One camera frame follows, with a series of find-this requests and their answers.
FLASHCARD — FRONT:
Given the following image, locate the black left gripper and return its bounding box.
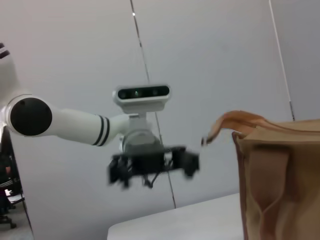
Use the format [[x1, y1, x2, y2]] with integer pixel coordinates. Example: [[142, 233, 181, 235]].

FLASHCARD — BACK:
[[107, 146, 201, 190]]

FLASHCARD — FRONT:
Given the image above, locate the khaki canvas food bag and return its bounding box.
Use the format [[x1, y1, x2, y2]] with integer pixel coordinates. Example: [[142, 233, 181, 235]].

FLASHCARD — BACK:
[[200, 109, 320, 240]]

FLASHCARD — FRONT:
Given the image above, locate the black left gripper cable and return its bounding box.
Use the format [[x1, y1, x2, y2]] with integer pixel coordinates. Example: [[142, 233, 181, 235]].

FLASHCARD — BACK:
[[141, 172, 162, 190]]

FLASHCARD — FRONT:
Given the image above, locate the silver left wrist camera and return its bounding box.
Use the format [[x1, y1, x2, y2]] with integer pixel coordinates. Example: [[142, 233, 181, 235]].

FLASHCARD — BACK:
[[112, 83, 172, 113]]

